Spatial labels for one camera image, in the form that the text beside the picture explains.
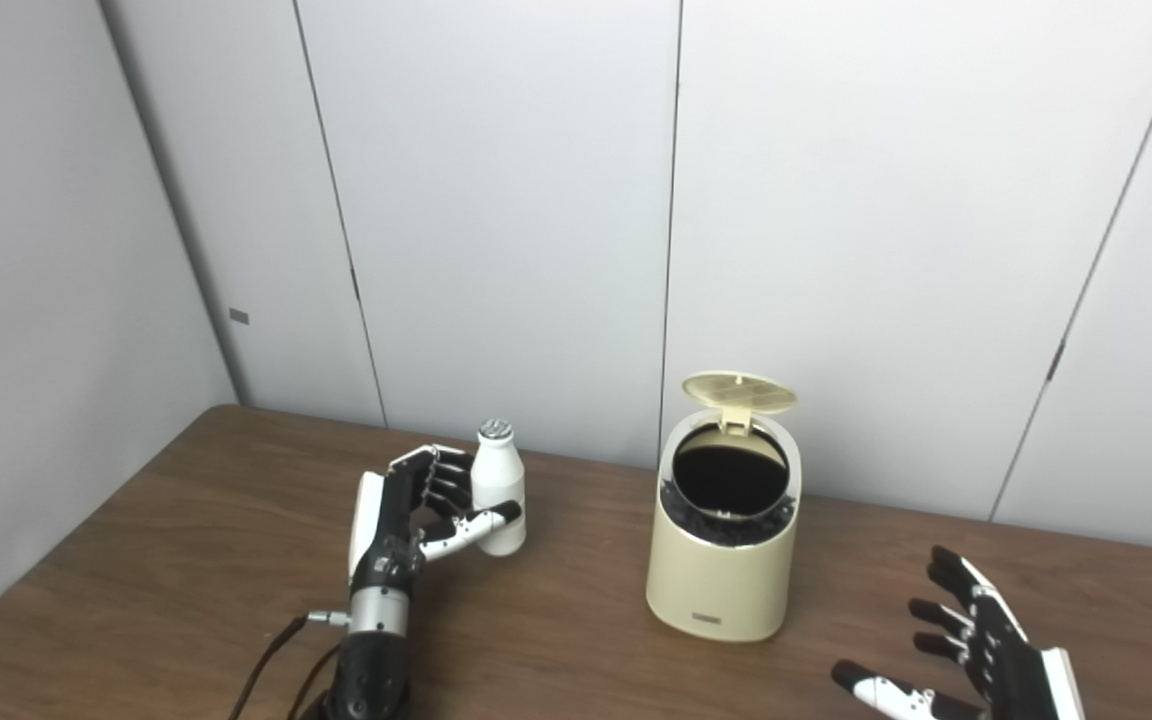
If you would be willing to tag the cream-colored bin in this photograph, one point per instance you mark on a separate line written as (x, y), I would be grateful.
(716, 590)

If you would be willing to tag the small white plastic bottle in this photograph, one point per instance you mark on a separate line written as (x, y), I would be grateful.
(499, 490)

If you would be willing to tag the black bin liner bag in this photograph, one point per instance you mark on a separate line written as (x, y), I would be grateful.
(696, 522)

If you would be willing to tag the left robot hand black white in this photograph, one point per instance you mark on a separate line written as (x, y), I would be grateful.
(386, 540)

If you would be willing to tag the round cream bin lid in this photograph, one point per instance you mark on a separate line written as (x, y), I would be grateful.
(738, 392)

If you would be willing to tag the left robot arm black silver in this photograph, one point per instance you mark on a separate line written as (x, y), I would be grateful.
(376, 660)

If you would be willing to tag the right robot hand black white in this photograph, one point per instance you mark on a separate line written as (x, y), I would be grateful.
(1011, 660)

